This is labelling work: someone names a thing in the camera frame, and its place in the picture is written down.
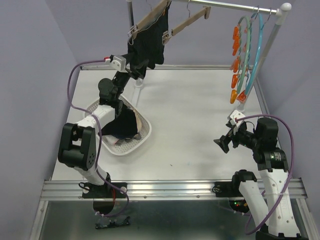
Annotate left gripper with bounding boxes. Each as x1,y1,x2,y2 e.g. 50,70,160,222
112,51,148,100

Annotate black shorts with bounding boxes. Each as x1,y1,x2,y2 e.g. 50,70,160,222
127,6,170,70
101,106,138,140

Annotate wooden clip hanger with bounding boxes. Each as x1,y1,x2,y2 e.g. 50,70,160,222
162,6,211,46
128,0,172,40

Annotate black underwear beige waistband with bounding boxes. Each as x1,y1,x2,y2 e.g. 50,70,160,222
133,109,143,133

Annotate grey striped underwear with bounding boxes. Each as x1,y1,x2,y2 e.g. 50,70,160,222
115,134,142,146

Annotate blue plastic clip hanger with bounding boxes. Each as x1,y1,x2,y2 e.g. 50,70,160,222
237,9,272,105

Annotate green plastic clip hanger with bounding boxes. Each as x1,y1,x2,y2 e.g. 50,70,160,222
229,15,255,104

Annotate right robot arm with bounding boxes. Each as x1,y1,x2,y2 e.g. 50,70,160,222
212,112,304,240

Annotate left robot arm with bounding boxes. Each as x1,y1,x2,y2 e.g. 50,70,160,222
58,54,149,197

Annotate white perforated plastic basket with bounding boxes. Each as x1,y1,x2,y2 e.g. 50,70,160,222
83,96,153,157

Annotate metal clothes rack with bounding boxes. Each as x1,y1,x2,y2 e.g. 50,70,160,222
126,0,293,111

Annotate black eyeglasses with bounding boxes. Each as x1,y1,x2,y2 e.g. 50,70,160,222
95,216,131,230

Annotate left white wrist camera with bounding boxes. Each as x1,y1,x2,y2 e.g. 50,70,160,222
104,55,127,72

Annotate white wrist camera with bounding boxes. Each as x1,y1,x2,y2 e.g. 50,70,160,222
104,55,127,72
227,109,245,134

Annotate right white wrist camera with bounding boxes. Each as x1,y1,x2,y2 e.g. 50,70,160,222
227,109,245,134

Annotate aluminium mounting rail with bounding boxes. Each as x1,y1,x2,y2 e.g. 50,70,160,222
41,178,307,201

